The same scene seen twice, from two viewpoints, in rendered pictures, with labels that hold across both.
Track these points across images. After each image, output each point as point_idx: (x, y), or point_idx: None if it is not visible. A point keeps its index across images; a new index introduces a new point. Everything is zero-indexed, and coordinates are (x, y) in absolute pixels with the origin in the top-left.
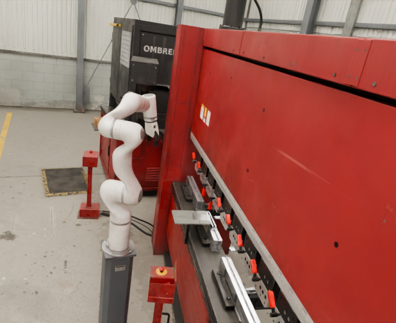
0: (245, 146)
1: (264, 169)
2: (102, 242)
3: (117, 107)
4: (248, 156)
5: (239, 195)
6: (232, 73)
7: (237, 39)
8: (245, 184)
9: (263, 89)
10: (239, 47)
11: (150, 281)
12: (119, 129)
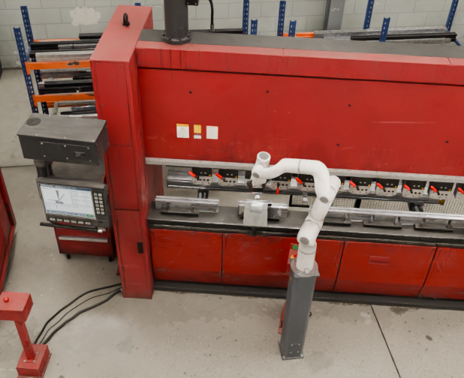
0: (326, 132)
1: (364, 136)
2: (298, 276)
3: (326, 178)
4: (335, 136)
5: (330, 162)
6: (267, 88)
7: (274, 62)
8: (338, 153)
9: (342, 93)
10: (286, 69)
11: None
12: (337, 188)
